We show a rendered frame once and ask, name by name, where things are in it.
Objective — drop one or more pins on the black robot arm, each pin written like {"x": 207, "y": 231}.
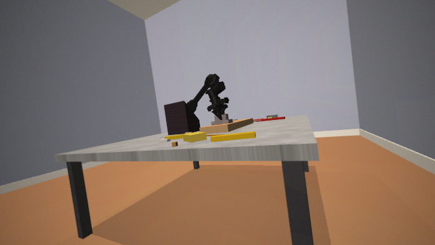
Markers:
{"x": 216, "y": 87}

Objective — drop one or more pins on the yellow rectangular block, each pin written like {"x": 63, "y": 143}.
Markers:
{"x": 194, "y": 136}

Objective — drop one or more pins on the yellow flat bar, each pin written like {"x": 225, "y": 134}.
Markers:
{"x": 174, "y": 137}
{"x": 226, "y": 137}

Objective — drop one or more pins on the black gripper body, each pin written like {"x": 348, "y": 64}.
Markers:
{"x": 215, "y": 106}

